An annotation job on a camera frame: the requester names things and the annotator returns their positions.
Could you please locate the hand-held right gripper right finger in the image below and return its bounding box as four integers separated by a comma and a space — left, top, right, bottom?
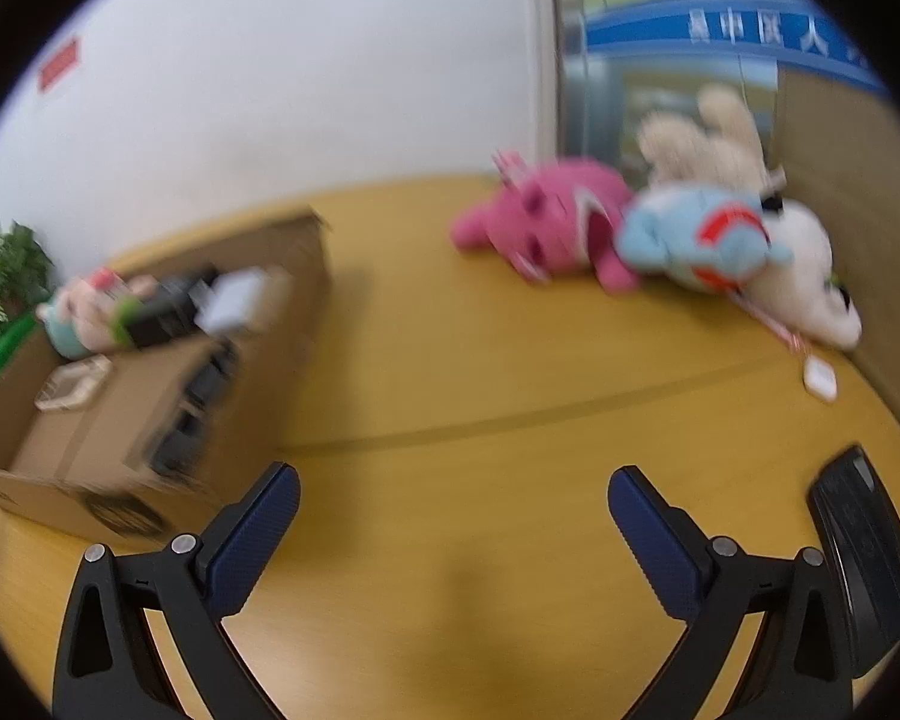
607, 465, 850, 720

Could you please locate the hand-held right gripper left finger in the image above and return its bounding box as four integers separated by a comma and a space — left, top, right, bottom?
54, 461, 302, 720

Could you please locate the brown cardboard box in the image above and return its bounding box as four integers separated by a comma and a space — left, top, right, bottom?
0, 210, 335, 541

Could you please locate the wooden desktop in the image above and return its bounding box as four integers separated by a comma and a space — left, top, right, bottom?
0, 172, 900, 720

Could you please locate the black oblong device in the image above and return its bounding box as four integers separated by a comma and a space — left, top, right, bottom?
806, 446, 900, 680

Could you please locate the white earbuds case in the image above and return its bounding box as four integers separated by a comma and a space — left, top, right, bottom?
802, 360, 841, 402

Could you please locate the black box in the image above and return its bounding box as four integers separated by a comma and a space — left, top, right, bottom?
124, 266, 222, 350

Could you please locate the pink and teal plush pig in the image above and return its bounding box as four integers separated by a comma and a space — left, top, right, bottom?
36, 266, 155, 361

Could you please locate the light blue plush toy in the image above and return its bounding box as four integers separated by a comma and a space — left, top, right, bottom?
616, 181, 792, 295

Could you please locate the white plush toy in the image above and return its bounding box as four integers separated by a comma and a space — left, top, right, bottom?
735, 195, 865, 352

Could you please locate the pink plush toy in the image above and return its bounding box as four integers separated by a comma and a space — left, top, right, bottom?
450, 150, 642, 297

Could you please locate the green potted plant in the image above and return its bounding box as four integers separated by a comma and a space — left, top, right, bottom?
0, 221, 53, 346

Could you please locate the brown cardboard panel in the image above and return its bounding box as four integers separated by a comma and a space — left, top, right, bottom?
765, 60, 900, 466

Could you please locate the beige plush toy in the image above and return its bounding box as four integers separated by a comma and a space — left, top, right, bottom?
637, 82, 785, 192

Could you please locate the blue banner on glass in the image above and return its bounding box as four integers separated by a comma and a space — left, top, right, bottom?
581, 0, 893, 98

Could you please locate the pink striped string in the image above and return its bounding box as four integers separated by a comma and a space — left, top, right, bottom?
727, 292, 807, 353

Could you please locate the red wall sign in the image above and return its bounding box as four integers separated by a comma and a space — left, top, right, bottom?
37, 34, 83, 91

